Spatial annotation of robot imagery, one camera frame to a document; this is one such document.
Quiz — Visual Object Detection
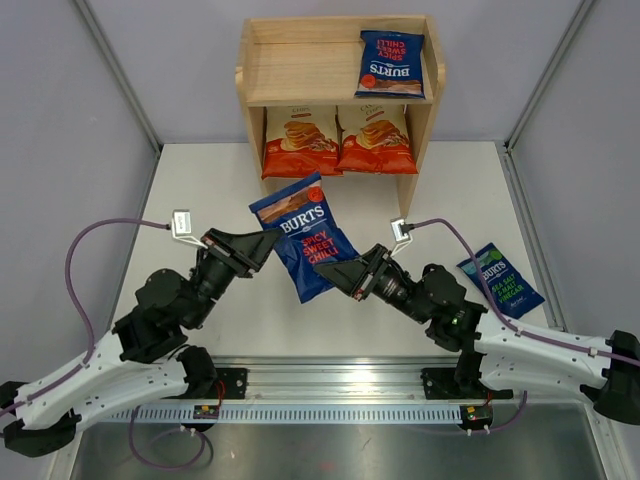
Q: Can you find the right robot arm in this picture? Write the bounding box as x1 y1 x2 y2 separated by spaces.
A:
314 245 639 425

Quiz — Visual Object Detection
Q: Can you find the cassava chips bag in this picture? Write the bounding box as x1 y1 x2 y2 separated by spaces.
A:
337 104 418 175
261 105 342 179

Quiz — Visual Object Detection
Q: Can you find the blue Burts salt vinegar bag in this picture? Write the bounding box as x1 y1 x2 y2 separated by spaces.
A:
475 243 545 319

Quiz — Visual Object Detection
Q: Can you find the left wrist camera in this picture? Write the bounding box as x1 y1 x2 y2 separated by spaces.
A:
170 209 207 248

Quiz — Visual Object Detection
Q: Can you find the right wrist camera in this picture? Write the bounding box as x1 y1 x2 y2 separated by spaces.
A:
390 218 413 257

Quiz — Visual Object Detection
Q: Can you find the wooden two-tier shelf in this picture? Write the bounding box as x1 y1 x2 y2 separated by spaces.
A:
235 15 446 214

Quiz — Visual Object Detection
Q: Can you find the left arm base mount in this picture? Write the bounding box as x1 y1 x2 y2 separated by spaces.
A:
200 367 249 401

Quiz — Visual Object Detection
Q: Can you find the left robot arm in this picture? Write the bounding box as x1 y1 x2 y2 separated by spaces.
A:
1 229 283 458

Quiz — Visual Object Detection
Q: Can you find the blue Burts chilli bag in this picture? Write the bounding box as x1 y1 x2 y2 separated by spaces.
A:
354 30 425 99
249 172 358 303

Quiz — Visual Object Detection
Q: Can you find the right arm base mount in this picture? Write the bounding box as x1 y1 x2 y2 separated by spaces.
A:
419 367 487 400

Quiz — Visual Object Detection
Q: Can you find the aluminium mounting rail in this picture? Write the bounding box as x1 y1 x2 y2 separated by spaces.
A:
99 355 551 426

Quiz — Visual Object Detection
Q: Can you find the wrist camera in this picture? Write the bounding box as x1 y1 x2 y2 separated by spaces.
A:
170 209 207 248
390 218 413 257

